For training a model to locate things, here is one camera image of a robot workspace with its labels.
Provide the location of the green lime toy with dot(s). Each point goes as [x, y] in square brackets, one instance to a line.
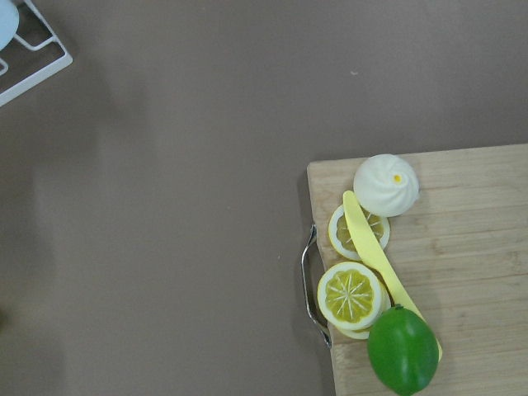
[403, 351]

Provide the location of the lemon half toy lower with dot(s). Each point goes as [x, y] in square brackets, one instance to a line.
[351, 297]

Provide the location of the light blue cup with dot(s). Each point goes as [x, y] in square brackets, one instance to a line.
[9, 22]

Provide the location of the white steamed bun toy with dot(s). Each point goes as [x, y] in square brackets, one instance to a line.
[386, 185]

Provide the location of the lemon slice toy upper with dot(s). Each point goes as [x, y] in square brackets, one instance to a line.
[340, 238]

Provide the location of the yellow plastic toy knife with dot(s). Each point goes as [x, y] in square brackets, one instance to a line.
[372, 254]

